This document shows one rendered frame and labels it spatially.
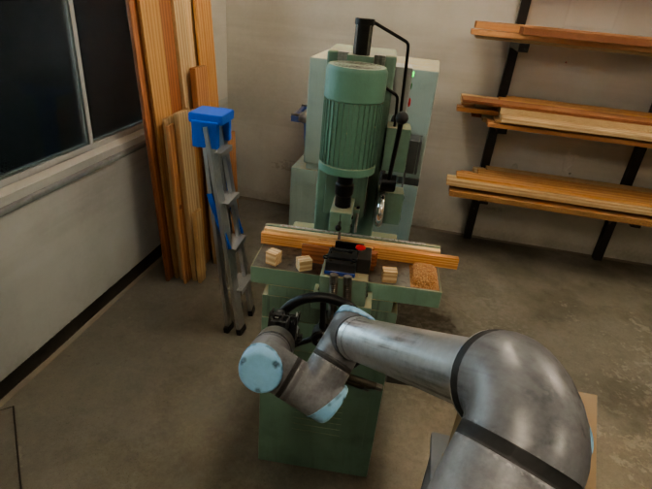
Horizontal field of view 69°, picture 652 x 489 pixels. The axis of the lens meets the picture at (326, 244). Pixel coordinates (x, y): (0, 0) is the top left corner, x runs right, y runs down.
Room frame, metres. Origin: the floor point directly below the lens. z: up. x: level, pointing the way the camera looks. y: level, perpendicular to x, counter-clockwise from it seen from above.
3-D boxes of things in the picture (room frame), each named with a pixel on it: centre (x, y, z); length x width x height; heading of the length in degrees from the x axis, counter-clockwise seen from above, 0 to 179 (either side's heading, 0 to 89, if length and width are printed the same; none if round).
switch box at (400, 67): (1.74, -0.21, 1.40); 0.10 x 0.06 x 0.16; 175
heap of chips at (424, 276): (1.32, -0.32, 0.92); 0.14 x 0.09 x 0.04; 175
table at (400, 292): (1.32, -0.07, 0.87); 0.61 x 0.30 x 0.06; 85
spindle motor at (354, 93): (1.43, -0.04, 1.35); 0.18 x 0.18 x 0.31
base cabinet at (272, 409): (1.55, -0.05, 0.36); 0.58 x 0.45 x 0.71; 175
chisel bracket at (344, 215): (1.45, -0.05, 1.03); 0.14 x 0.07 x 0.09; 175
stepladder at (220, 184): (2.17, 0.52, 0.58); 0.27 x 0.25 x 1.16; 82
